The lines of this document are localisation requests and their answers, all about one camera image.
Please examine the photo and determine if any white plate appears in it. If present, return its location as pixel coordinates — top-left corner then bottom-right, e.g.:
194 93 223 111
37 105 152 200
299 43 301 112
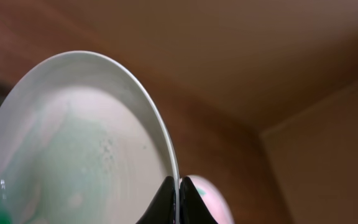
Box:
187 175 234 224
0 51 179 223

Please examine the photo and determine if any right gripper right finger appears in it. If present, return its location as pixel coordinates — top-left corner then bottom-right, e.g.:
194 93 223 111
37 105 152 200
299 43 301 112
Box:
180 176 218 224

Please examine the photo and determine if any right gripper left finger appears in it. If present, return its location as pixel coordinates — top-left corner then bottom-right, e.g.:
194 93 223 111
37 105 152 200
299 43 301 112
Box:
136 176 176 224

